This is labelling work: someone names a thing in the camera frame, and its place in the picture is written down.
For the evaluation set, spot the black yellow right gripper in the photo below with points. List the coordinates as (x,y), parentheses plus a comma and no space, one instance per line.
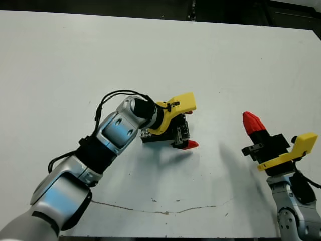
(273,150)

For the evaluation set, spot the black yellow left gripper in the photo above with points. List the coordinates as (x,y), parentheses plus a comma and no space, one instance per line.
(175,105)

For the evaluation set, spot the black glossy box lid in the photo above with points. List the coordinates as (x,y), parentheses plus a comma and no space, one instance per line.
(146,136)

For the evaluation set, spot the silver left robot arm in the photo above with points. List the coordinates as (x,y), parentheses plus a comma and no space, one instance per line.
(113,128)

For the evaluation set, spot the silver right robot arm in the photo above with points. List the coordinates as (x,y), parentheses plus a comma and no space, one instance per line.
(293,218)

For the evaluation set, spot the black chair base leg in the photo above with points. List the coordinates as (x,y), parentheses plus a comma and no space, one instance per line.
(192,10)

